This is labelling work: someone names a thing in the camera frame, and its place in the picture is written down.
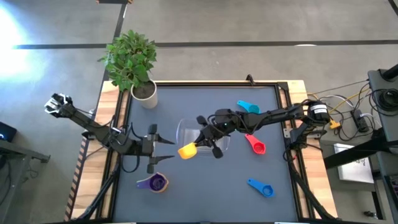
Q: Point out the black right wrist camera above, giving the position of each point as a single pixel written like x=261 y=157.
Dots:
x=224 y=115

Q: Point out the yellow measuring cup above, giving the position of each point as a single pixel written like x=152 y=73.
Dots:
x=186 y=152

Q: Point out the black yellow striped strip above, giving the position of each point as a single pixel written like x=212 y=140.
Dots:
x=79 y=168

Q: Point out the blue measuring cup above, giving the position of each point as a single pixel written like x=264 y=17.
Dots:
x=255 y=184

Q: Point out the white paper box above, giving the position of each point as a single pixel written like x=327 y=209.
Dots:
x=354 y=168

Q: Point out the black power strip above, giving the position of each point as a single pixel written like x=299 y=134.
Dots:
x=360 y=121

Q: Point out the grey equipment cart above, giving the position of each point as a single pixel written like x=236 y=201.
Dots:
x=381 y=84

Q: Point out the teal measuring cup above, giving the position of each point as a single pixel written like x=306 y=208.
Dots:
x=250 y=108

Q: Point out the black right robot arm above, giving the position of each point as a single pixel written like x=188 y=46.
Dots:
x=273 y=115

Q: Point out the black support leg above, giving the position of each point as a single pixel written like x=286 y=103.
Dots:
x=99 y=196
x=308 y=196

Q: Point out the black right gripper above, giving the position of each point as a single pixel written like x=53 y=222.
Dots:
x=217 y=132

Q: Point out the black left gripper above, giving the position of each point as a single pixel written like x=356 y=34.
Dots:
x=149 y=149

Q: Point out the red measuring cup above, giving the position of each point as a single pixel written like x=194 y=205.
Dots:
x=258 y=147

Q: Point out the yellow connector plug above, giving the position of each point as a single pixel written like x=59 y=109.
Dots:
x=334 y=124

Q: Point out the purple measuring cup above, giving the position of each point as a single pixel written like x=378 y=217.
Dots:
x=157 y=182

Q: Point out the black desk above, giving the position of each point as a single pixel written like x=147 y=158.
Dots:
x=12 y=155

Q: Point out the green leafy plant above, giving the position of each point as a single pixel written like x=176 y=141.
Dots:
x=130 y=59

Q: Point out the cream plant pot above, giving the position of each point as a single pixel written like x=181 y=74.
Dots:
x=150 y=102

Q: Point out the small black clamp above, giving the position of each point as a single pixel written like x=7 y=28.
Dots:
x=250 y=80

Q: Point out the clear plastic basket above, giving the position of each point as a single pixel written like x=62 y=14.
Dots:
x=189 y=133

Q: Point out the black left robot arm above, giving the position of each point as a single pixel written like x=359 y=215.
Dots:
x=93 y=126

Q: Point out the black table frame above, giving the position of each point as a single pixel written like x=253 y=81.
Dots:
x=217 y=84

